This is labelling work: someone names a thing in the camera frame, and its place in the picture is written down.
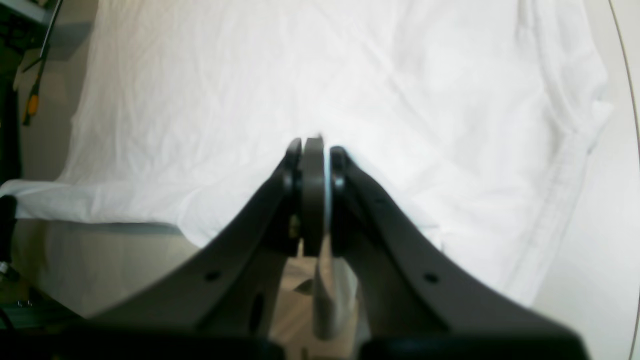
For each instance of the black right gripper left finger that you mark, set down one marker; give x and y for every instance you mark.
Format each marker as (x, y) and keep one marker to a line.
(219, 304)

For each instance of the white T-shirt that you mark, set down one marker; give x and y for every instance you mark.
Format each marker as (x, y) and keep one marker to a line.
(476, 116)

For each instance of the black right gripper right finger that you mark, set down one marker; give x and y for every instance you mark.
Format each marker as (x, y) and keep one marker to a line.
(419, 304)

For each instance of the orange handled tool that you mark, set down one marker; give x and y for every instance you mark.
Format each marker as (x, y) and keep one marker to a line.
(32, 102)

